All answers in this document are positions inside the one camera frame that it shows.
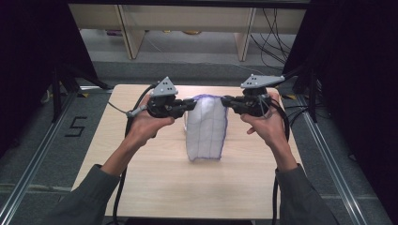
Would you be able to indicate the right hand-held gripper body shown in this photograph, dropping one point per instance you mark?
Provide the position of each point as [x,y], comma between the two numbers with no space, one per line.
[255,100]

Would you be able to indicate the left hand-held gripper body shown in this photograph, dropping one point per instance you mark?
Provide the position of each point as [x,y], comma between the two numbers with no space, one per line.
[162,104]

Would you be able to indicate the white cloth with purple edging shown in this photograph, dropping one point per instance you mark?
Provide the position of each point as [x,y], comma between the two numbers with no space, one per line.
[205,131]

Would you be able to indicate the person's left hand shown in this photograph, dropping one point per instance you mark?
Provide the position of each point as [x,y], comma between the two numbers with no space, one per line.
[142,128]

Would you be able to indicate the person's right hand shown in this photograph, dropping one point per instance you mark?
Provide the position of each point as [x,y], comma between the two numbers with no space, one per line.
[270,128]

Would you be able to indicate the black metal stand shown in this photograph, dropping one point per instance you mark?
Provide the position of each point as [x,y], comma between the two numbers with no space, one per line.
[312,93]
[57,93]

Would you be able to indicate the beige wooden furniture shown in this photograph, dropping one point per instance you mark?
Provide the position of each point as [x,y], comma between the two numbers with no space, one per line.
[187,17]

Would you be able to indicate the black curtain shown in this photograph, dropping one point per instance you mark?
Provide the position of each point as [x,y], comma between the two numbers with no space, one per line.
[28,62]
[359,78]

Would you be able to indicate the aluminium floor rail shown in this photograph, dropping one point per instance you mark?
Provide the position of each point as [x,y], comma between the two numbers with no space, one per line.
[34,159]
[331,168]

